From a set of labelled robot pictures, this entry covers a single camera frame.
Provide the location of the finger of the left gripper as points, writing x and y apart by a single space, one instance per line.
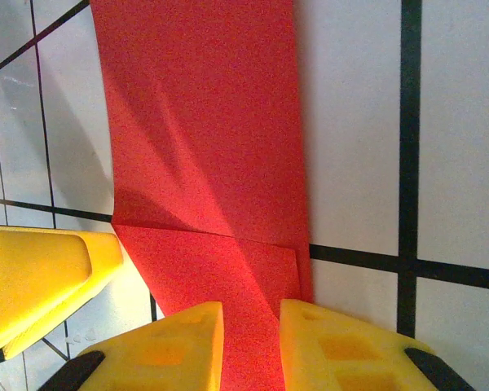
36 277

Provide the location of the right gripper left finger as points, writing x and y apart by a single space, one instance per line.
167 354

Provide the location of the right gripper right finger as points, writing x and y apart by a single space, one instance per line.
350 358

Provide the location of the red cloth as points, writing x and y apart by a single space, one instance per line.
203 122

